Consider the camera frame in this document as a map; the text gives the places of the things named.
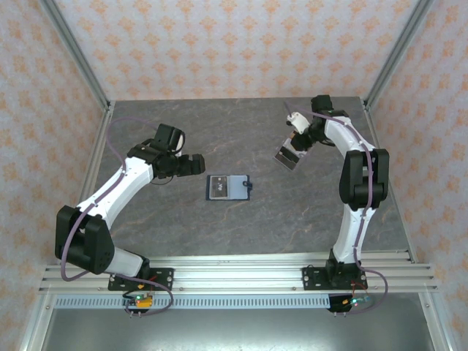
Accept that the silver card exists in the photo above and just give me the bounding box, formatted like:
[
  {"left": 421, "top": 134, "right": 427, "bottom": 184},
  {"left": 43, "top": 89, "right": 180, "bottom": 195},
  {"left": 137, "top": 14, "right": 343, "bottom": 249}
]
[{"left": 273, "top": 145, "right": 302, "bottom": 172}]

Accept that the blue card holder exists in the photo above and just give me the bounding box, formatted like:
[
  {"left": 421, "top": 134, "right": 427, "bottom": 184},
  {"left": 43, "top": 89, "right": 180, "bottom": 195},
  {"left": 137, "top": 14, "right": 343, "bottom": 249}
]
[{"left": 205, "top": 174, "right": 254, "bottom": 202}]

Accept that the circuit board with yellow connector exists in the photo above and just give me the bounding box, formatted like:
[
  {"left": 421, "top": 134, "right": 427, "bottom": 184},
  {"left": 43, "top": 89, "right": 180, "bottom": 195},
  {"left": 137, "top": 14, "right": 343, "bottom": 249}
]
[{"left": 122, "top": 292, "right": 154, "bottom": 309}]

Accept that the grey metal panel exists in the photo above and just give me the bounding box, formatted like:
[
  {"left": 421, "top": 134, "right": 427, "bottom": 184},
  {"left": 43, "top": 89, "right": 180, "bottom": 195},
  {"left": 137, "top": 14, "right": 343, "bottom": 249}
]
[{"left": 38, "top": 309, "right": 439, "bottom": 351}]

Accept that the aluminium side rail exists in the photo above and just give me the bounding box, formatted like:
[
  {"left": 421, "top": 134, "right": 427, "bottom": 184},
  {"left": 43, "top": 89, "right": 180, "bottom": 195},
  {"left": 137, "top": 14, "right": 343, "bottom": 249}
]
[
  {"left": 361, "top": 97, "right": 418, "bottom": 263},
  {"left": 56, "top": 100, "right": 117, "bottom": 265}
]

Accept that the aluminium table edge rail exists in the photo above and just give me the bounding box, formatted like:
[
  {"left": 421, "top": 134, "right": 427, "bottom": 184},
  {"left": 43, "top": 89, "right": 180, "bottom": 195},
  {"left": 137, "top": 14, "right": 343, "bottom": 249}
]
[{"left": 58, "top": 250, "right": 418, "bottom": 265}]

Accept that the aluminium frame post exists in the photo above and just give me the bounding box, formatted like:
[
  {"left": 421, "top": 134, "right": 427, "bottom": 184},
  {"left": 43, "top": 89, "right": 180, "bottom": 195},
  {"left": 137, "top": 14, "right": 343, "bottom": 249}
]
[
  {"left": 38, "top": 0, "right": 112, "bottom": 110},
  {"left": 364, "top": 0, "right": 435, "bottom": 107}
]

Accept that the wide aluminium mounting rail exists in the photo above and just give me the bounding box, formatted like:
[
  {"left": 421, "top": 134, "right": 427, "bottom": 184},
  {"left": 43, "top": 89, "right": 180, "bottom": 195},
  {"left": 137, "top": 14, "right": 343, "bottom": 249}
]
[{"left": 38, "top": 262, "right": 439, "bottom": 295}]

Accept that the grey slotted cable duct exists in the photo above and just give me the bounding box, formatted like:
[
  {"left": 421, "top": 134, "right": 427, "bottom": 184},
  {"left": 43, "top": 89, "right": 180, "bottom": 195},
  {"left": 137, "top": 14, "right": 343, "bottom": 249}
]
[{"left": 53, "top": 295, "right": 371, "bottom": 310}]

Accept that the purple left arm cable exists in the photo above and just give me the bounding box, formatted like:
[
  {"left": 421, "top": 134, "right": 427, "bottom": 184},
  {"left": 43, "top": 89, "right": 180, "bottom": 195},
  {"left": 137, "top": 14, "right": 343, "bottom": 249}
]
[{"left": 59, "top": 116, "right": 176, "bottom": 317}]

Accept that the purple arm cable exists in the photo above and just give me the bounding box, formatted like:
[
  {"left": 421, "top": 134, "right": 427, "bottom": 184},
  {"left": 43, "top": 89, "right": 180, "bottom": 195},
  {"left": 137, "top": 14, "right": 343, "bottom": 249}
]
[
  {"left": 284, "top": 102, "right": 389, "bottom": 316},
  {"left": 59, "top": 116, "right": 176, "bottom": 317}
]

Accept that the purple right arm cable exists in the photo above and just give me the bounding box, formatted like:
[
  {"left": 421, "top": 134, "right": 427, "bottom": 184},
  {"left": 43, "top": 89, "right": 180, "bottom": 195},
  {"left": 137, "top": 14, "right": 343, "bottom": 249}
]
[{"left": 284, "top": 102, "right": 389, "bottom": 316}]

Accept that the circuit board on black bracket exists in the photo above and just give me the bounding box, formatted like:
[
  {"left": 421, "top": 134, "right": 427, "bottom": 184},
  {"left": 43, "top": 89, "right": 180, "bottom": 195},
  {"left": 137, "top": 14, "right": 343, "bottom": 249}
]
[{"left": 328, "top": 292, "right": 372, "bottom": 315}]

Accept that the short aluminium frame bar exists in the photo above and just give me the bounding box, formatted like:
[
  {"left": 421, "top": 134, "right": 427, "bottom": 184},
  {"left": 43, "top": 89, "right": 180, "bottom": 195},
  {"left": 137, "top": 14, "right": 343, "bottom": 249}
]
[
  {"left": 18, "top": 292, "right": 56, "bottom": 351},
  {"left": 418, "top": 292, "right": 451, "bottom": 351}
]

